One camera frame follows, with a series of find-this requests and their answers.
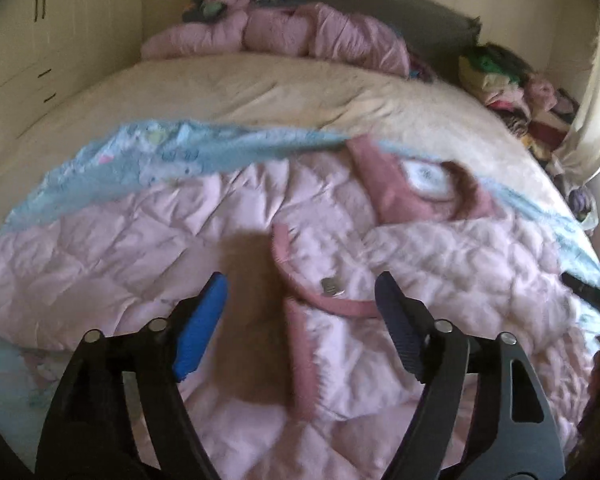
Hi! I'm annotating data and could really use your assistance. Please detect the pink quilted jacket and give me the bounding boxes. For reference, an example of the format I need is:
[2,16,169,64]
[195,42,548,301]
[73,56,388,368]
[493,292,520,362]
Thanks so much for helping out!
[0,136,591,479]

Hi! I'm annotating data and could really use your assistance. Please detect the floral bag of clothes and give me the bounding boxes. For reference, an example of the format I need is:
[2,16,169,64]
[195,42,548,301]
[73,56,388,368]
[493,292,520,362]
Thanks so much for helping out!
[567,186,598,236]

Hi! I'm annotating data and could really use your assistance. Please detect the pile of folded clothes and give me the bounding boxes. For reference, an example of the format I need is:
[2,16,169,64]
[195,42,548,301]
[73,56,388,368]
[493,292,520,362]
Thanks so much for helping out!
[458,44,579,168]

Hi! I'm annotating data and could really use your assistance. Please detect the colourful clothes by headboard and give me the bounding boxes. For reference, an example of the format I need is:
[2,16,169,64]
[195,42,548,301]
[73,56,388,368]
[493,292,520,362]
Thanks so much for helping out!
[410,52,438,84]

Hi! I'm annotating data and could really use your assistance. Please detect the cream curtain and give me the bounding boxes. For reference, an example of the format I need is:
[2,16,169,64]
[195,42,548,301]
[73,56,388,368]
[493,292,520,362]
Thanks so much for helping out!
[548,2,600,184]

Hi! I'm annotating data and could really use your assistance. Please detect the dark grey headboard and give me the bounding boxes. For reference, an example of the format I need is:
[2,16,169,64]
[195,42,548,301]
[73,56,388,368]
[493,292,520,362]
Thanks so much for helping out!
[193,0,481,86]

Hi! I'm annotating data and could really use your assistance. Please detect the beige bed sheet mattress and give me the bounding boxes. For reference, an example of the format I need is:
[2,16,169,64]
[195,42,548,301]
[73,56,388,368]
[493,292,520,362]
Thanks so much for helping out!
[0,52,571,221]

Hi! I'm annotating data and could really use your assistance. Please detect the cream wardrobe with drawers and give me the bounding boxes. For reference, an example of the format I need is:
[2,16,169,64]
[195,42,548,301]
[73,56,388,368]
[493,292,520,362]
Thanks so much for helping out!
[0,0,142,138]

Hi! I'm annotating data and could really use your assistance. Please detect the pink quilted comforter at headboard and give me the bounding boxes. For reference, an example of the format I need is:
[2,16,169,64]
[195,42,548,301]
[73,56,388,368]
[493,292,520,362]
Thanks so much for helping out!
[140,0,411,78]

